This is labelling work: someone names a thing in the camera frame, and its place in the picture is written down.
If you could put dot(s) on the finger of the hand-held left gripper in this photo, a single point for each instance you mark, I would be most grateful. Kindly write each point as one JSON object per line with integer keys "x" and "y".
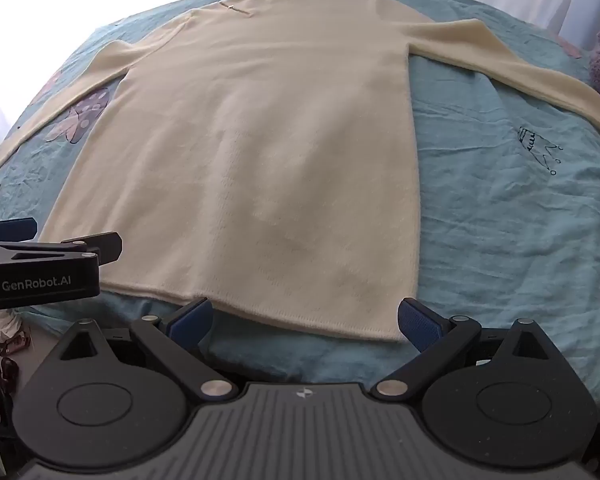
{"x": 11, "y": 228}
{"x": 96, "y": 246}

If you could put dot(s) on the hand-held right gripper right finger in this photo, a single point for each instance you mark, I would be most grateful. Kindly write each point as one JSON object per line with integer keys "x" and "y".
{"x": 420, "y": 324}

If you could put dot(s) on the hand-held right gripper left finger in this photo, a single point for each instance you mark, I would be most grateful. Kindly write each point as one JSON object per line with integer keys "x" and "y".
{"x": 191, "y": 321}

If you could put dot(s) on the cream knit sweater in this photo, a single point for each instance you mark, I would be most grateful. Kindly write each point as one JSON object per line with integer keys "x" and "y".
{"x": 260, "y": 160}

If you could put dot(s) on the teal printed bed sheet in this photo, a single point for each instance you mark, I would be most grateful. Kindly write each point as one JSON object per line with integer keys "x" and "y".
{"x": 505, "y": 210}

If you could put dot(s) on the white sheer curtain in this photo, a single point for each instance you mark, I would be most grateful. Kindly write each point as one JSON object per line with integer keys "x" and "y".
{"x": 35, "y": 30}

